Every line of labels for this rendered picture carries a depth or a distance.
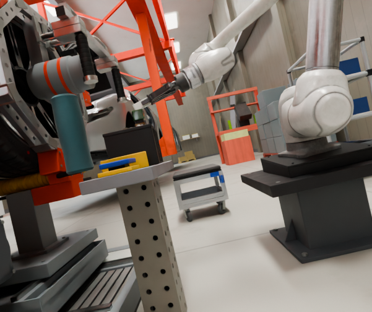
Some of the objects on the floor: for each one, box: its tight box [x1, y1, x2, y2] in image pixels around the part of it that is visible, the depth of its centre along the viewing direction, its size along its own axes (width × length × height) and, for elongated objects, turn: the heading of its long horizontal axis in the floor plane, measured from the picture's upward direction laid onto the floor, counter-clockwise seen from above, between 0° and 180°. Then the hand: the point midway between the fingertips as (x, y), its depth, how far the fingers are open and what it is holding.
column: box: [116, 177, 188, 312], centre depth 78 cm, size 10×10×42 cm
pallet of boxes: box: [254, 78, 339, 157], centre depth 479 cm, size 125×83×124 cm
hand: (142, 104), depth 109 cm, fingers closed
